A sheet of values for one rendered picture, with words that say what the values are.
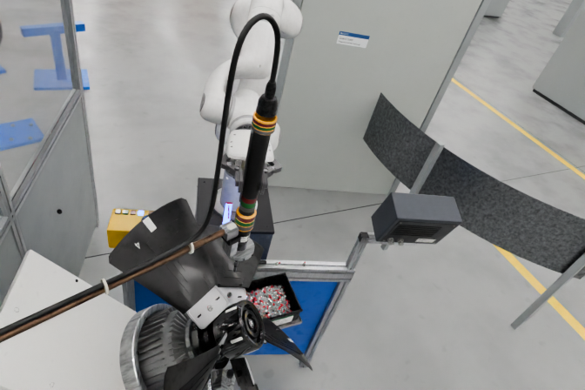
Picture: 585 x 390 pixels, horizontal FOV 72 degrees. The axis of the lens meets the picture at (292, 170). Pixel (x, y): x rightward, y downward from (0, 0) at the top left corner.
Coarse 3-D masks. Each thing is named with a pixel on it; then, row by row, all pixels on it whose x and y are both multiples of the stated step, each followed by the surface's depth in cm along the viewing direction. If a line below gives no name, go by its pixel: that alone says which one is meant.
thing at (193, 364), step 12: (216, 348) 83; (192, 360) 72; (204, 360) 77; (168, 372) 65; (180, 372) 68; (192, 372) 72; (204, 372) 78; (168, 384) 65; (180, 384) 68; (192, 384) 73; (204, 384) 80
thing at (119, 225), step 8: (112, 216) 132; (120, 216) 133; (128, 216) 134; (136, 216) 134; (144, 216) 135; (112, 224) 130; (120, 224) 130; (128, 224) 131; (136, 224) 132; (112, 232) 129; (120, 232) 129; (112, 240) 131; (120, 240) 131
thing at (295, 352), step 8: (264, 320) 128; (272, 328) 125; (272, 336) 115; (280, 336) 121; (272, 344) 107; (280, 344) 112; (288, 344) 119; (288, 352) 111; (296, 352) 118; (304, 360) 117; (312, 368) 119
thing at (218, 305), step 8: (216, 288) 96; (208, 296) 95; (216, 296) 96; (224, 296) 97; (200, 304) 94; (208, 304) 95; (216, 304) 96; (224, 304) 97; (192, 312) 93; (200, 312) 94; (208, 312) 95; (216, 312) 96; (200, 320) 94; (208, 320) 95; (200, 328) 94
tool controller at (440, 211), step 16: (400, 192) 145; (384, 208) 148; (400, 208) 141; (416, 208) 142; (432, 208) 144; (448, 208) 146; (384, 224) 147; (400, 224) 141; (416, 224) 142; (432, 224) 142; (448, 224) 144; (384, 240) 151; (400, 240) 150; (416, 240) 153; (432, 240) 154
